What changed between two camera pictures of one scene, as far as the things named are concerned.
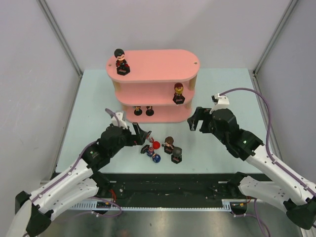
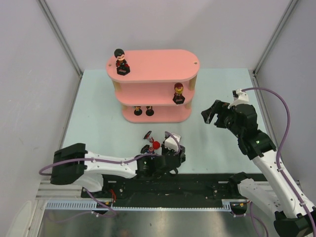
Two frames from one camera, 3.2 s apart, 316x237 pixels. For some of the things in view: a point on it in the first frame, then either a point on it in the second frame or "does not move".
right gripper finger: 193,121 → 209,113
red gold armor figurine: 178,98 does not move
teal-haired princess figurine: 138,111 does not move
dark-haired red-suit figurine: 123,67 does not move
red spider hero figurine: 156,144 does not move
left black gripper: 135,138 → 155,153
